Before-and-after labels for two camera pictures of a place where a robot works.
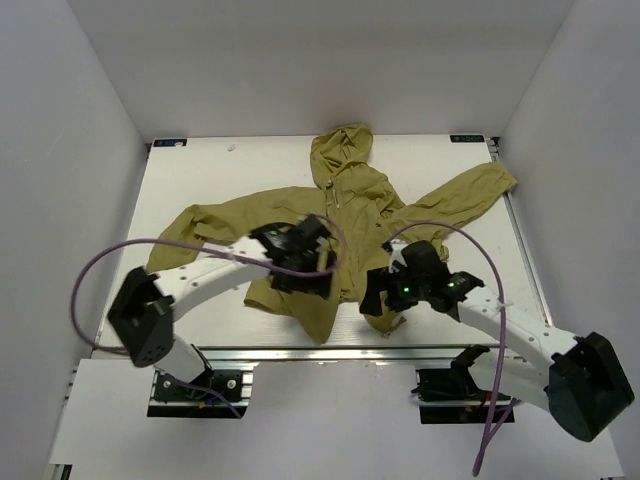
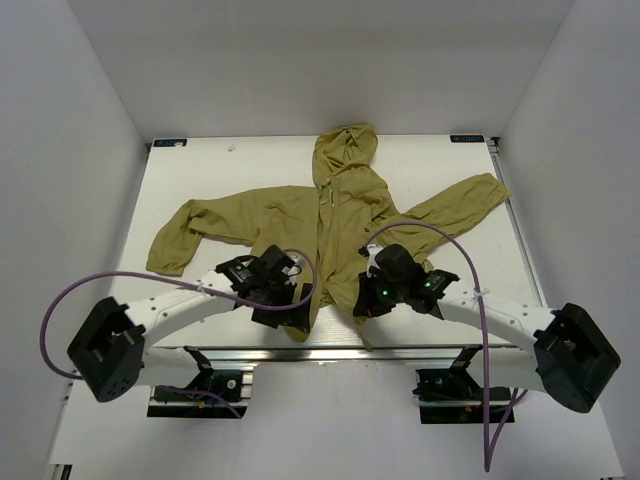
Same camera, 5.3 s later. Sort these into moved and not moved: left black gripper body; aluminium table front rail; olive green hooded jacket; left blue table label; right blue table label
Moved: olive green hooded jacket; left black gripper body
Not moved: right blue table label; aluminium table front rail; left blue table label
